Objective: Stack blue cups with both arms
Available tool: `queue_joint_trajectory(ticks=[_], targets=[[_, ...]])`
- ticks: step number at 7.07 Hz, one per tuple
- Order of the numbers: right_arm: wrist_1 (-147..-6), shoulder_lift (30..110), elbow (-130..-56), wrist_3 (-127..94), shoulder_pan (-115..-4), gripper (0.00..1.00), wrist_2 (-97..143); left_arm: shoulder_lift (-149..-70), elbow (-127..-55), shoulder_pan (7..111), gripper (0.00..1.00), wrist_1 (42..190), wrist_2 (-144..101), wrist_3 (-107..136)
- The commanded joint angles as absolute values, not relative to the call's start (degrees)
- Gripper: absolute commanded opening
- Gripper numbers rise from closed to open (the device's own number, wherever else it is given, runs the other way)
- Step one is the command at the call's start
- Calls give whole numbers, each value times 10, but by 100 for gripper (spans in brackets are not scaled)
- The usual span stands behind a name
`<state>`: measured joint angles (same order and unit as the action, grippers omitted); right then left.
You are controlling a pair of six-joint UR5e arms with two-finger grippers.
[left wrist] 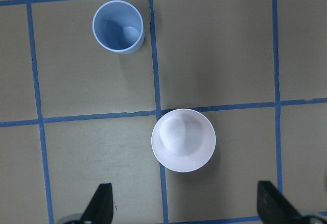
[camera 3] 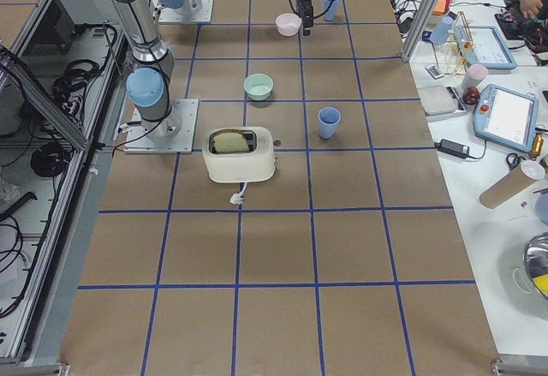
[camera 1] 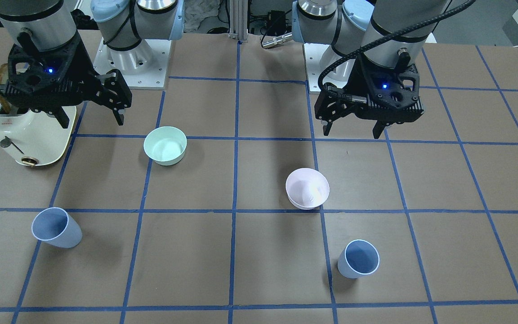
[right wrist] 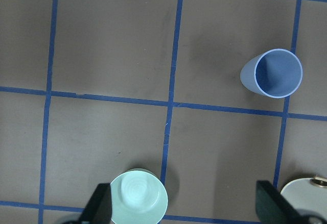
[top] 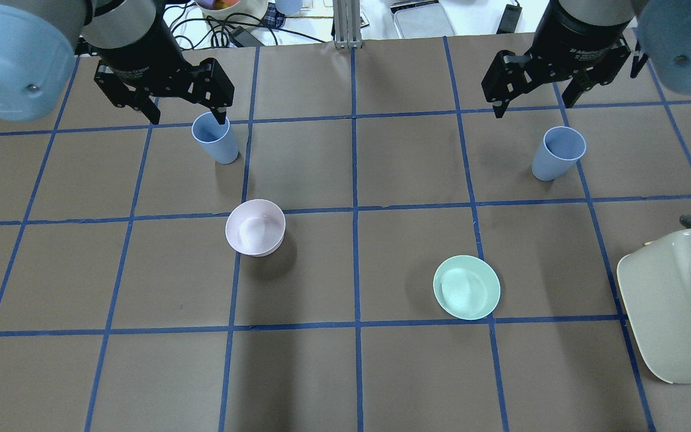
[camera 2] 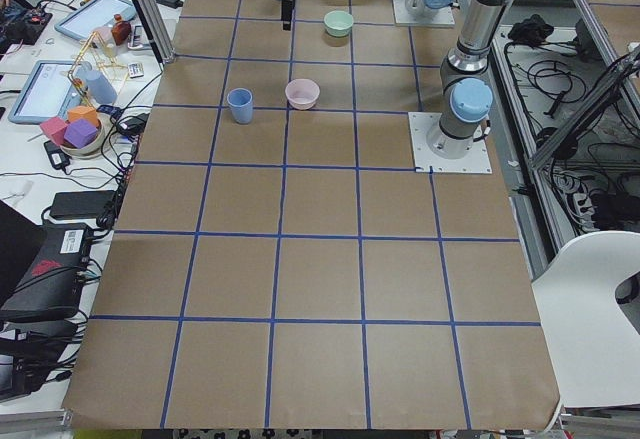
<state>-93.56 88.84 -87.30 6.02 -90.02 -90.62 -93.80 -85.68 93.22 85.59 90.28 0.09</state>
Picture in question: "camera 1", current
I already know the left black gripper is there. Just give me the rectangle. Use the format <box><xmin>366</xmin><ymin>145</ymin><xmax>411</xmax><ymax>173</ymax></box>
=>
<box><xmin>315</xmin><ymin>53</ymin><xmax>425</xmax><ymax>139</ymax></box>

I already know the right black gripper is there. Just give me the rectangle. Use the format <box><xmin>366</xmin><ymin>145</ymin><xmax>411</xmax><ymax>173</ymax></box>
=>
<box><xmin>0</xmin><ymin>31</ymin><xmax>132</xmax><ymax>129</ymax></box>

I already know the blue cup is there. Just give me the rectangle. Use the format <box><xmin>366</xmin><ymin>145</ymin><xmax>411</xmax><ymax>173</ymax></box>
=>
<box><xmin>31</xmin><ymin>207</ymin><xmax>83</xmax><ymax>248</ymax></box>
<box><xmin>337</xmin><ymin>239</ymin><xmax>380</xmax><ymax>279</ymax></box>

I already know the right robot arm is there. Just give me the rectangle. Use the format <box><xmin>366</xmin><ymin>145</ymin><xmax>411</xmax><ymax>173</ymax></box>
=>
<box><xmin>0</xmin><ymin>0</ymin><xmax>184</xmax><ymax>129</ymax></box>

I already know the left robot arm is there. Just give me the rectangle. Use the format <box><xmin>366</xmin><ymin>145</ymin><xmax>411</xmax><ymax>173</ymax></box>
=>
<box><xmin>291</xmin><ymin>0</ymin><xmax>456</xmax><ymax>138</ymax></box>

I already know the cream toaster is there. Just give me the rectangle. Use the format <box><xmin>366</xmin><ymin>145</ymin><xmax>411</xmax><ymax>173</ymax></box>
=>
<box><xmin>0</xmin><ymin>103</ymin><xmax>77</xmax><ymax>167</ymax></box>

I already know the pink bowl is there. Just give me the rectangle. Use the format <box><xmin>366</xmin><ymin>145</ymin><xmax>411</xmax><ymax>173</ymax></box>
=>
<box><xmin>285</xmin><ymin>168</ymin><xmax>330</xmax><ymax>211</ymax></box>

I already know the mint green bowl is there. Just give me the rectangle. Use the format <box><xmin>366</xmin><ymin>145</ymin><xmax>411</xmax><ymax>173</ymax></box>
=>
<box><xmin>143</xmin><ymin>126</ymin><xmax>188</xmax><ymax>166</ymax></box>

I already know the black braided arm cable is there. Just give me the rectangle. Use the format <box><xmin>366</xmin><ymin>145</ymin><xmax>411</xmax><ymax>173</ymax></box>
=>
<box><xmin>317</xmin><ymin>0</ymin><xmax>476</xmax><ymax>93</ymax></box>

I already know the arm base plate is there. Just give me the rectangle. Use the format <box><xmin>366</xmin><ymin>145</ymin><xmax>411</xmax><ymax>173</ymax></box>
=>
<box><xmin>304</xmin><ymin>43</ymin><xmax>354</xmax><ymax>94</ymax></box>
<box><xmin>93</xmin><ymin>39</ymin><xmax>174</xmax><ymax>90</ymax></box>

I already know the aluminium frame post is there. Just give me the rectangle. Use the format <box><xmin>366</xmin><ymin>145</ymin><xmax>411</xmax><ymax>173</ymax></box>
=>
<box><xmin>228</xmin><ymin>0</ymin><xmax>249</xmax><ymax>43</ymax></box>

